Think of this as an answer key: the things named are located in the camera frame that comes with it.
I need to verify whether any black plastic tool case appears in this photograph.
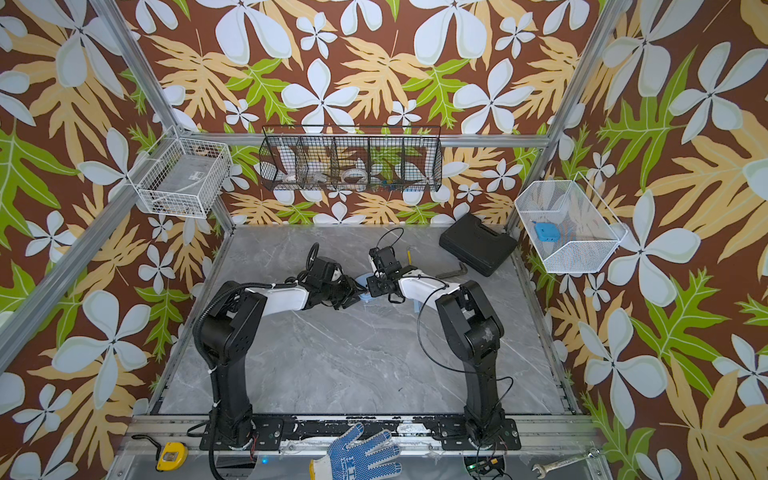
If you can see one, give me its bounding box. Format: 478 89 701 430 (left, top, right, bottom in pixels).
439 214 518 277

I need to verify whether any white wire basket left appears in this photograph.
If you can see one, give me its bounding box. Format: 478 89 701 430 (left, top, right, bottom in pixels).
129 127 232 219

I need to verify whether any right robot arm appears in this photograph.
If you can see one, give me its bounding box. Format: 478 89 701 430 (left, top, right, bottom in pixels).
366 246 505 447

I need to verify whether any silver spanner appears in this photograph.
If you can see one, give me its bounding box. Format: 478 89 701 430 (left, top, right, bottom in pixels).
531 449 601 479

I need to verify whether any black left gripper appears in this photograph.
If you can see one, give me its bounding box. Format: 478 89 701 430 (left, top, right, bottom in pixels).
322 275 368 309

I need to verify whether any yellow tape measure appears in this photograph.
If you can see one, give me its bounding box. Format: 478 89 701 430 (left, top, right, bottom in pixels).
155 442 188 472

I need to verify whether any blue object in basket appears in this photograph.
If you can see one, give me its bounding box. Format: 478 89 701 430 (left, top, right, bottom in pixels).
534 222 561 243

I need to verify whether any white wire basket right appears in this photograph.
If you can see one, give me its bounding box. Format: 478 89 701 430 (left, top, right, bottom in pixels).
515 174 628 276

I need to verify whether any blue dotted work glove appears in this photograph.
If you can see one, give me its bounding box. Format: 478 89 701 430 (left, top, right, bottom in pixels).
309 423 403 480

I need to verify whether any grey allen wrench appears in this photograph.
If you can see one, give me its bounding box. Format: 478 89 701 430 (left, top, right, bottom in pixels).
435 262 468 280

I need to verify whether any white wire basket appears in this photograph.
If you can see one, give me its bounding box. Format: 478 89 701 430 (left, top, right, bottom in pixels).
515 174 628 276
129 127 232 219

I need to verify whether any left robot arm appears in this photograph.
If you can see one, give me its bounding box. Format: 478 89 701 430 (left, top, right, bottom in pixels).
193 257 365 451

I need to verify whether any black mounting rail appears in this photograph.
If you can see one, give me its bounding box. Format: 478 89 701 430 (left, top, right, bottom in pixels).
199 413 522 452

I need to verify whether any black wire basket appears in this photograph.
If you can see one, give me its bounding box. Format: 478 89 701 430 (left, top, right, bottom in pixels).
257 124 444 192

